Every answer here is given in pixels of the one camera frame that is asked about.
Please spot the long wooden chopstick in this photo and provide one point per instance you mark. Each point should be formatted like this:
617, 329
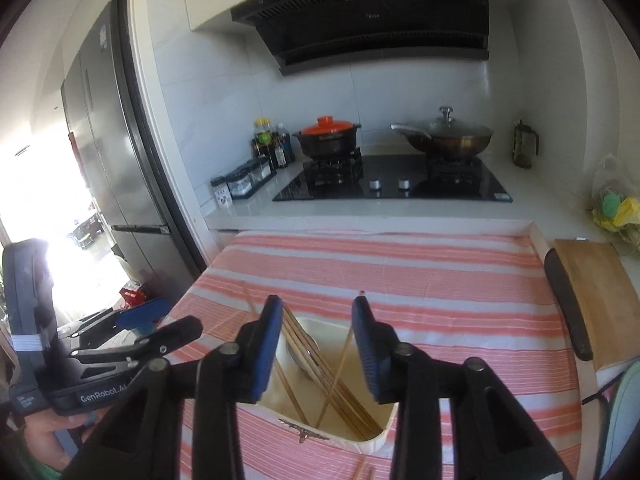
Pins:
295, 400
344, 410
366, 410
358, 472
370, 474
332, 390

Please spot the orange pot lid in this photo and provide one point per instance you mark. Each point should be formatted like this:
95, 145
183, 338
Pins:
326, 125

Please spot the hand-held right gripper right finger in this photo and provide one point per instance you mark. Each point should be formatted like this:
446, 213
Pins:
367, 355

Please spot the person's left hand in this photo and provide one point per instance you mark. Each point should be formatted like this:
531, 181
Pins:
55, 435

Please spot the yellow-capped sauce bottle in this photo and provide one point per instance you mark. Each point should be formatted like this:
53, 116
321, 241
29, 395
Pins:
261, 137

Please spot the clear plastic bag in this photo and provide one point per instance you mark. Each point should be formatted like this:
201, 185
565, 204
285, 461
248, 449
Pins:
612, 200

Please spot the spice jars tray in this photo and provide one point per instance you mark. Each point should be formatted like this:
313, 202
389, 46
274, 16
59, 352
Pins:
240, 183

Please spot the dark soy sauce bottle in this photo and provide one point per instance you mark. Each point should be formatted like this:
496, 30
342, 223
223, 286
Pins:
283, 147
275, 157

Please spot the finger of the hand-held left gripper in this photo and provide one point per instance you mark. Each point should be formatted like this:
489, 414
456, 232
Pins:
145, 312
170, 335

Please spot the wooden cutting board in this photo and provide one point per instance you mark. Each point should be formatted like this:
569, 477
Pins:
600, 300

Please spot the silver refrigerator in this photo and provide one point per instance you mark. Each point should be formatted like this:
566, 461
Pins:
115, 170

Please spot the black clay pot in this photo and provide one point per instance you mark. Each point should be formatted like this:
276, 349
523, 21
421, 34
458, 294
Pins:
327, 145

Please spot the black range hood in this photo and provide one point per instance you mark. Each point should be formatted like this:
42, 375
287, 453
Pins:
375, 25

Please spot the pink white striped cloth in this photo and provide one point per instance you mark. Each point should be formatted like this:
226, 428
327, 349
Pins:
425, 280

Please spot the dark metal wok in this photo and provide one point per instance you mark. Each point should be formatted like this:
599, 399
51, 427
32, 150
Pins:
450, 146

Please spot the black glass gas stove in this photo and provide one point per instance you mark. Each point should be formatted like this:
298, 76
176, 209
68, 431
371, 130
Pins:
390, 177

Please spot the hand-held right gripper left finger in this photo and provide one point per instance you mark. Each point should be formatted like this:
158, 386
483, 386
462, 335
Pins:
265, 350

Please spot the white ribbed storage box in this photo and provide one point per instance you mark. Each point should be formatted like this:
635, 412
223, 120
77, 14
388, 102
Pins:
327, 332

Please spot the red bag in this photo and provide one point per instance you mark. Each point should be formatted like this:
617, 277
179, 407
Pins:
133, 294

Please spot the black curved pad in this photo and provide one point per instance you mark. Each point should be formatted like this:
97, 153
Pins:
567, 305

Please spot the glass wok lid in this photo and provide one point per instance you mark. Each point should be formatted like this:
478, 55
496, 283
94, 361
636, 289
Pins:
445, 127

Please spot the glass french press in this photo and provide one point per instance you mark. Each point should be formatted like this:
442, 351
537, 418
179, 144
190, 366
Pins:
525, 147

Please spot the green glass board black frame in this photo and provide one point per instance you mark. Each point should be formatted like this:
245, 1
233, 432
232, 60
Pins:
625, 420

